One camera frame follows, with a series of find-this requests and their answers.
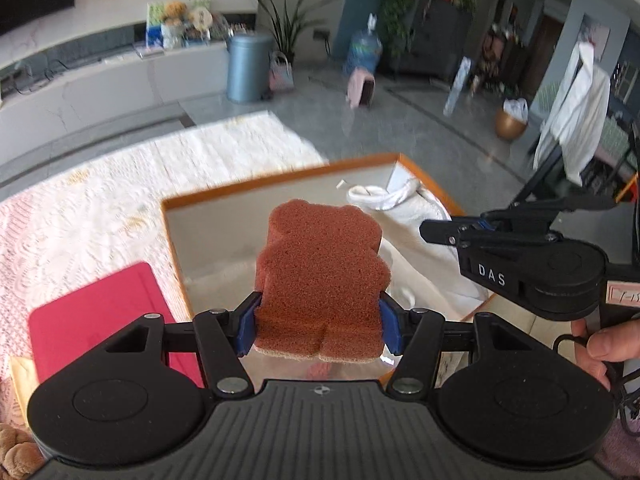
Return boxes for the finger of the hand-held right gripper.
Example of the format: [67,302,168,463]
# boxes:
[480,195,617,232]
[418,217,564,251]

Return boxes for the round decorative plaque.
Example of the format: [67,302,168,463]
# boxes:
[187,6,214,42]

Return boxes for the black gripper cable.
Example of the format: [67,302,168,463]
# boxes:
[551,332,640,432]

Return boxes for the red box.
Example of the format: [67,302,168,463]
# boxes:
[27,261,207,392]

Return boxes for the pink small heater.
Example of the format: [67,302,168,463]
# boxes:
[346,69,379,110]

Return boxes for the long-leaf potted plant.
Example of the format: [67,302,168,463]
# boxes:
[248,0,337,63]

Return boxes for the white hanging garment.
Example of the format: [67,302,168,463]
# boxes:
[533,41,612,187]

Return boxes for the blue-grey trash can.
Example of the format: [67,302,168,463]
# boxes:
[226,34,275,104]

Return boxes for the golden round vase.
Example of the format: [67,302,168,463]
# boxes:
[494,98,530,141]

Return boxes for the marble television cabinet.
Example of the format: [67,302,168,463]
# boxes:
[0,39,232,167]

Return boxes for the black cables on cabinet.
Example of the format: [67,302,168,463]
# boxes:
[0,57,103,95]

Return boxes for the yellow barcode packet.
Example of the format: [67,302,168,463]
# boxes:
[10,355,42,412]

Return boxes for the blue water jug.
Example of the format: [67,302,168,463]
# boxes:
[342,14,384,79]

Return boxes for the person's right hand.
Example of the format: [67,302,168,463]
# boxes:
[571,317,640,392]

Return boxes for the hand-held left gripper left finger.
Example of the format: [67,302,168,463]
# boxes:
[97,291,265,401]

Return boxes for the brown plush toy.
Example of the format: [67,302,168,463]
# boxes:
[0,422,47,480]

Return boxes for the white cloth bag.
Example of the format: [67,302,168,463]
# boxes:
[346,175,490,307]

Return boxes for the brown bear-shaped sponge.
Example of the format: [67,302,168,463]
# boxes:
[252,200,385,362]

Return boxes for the tall white carton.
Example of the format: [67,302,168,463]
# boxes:
[443,57,474,117]

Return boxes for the dark cabinet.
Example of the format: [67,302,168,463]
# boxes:
[395,0,474,82]

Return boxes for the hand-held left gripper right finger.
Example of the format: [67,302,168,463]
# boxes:
[377,291,547,402]

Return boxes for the black metal rack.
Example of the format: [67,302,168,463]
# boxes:
[510,122,640,207]

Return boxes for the teddy bear bouquet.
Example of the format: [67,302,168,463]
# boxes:
[161,1,189,50]

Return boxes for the lace tablecloth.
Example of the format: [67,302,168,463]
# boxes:
[0,111,332,411]

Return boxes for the green picture card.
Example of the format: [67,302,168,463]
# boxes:
[145,0,212,47]

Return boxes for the woven basket bag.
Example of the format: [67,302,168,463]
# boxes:
[267,51,296,94]

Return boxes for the orange cardboard box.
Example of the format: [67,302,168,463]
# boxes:
[160,154,497,386]

